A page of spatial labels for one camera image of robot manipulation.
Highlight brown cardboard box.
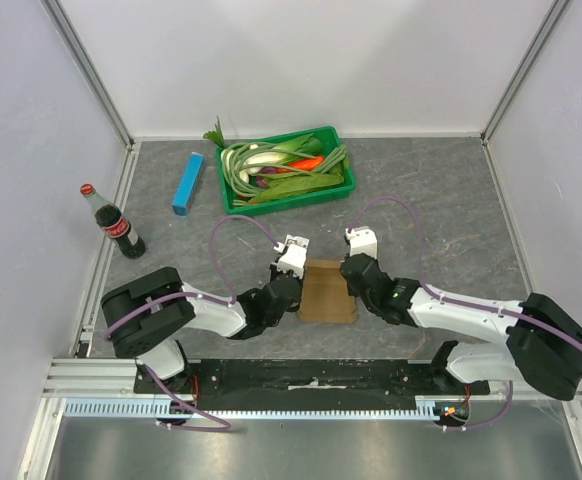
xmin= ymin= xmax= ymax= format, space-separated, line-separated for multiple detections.
xmin=298 ymin=259 xmax=358 ymax=325

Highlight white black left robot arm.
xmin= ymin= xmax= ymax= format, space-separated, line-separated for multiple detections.
xmin=101 ymin=264 xmax=303 ymax=393

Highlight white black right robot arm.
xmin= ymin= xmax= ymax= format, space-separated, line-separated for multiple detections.
xmin=340 ymin=254 xmax=582 ymax=401

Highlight blue rectangular box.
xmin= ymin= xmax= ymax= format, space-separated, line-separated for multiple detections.
xmin=171 ymin=152 xmax=204 ymax=216

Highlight small white sticker packet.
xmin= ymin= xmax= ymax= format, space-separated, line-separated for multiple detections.
xmin=293 ymin=236 xmax=310 ymax=249

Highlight large green leaf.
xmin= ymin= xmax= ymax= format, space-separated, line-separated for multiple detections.
xmin=248 ymin=173 xmax=344 ymax=205

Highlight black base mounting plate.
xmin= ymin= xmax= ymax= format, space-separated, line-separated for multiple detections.
xmin=165 ymin=359 xmax=490 ymax=411

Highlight orange carrot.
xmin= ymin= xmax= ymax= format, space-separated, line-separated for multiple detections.
xmin=287 ymin=156 xmax=324 ymax=171

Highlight green long beans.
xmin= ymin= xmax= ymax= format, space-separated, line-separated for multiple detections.
xmin=220 ymin=141 xmax=349 ymax=206

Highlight green bok choy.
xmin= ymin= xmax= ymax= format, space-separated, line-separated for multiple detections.
xmin=273 ymin=134 xmax=323 ymax=156

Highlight cola glass bottle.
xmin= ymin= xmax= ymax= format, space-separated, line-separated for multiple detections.
xmin=80 ymin=183 xmax=146 ymax=259

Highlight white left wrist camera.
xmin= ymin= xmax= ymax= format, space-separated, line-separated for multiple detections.
xmin=274 ymin=235 xmax=308 ymax=279

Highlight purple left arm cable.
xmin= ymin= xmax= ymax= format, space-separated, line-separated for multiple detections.
xmin=103 ymin=214 xmax=285 ymax=341

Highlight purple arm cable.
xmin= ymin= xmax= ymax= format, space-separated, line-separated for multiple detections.
xmin=348 ymin=195 xmax=582 ymax=382
xmin=103 ymin=214 xmax=285 ymax=341

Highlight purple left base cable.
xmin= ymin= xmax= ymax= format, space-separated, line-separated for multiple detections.
xmin=143 ymin=362 xmax=234 ymax=432

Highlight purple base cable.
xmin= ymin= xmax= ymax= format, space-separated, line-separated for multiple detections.
xmin=143 ymin=362 xmax=234 ymax=432
xmin=433 ymin=379 xmax=516 ymax=434

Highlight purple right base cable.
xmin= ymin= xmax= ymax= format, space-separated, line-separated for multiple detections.
xmin=433 ymin=379 xmax=516 ymax=434

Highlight light blue cable duct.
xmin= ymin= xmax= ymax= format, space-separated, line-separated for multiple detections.
xmin=64 ymin=394 xmax=447 ymax=420

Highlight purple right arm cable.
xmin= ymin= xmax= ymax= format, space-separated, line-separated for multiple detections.
xmin=348 ymin=195 xmax=582 ymax=382

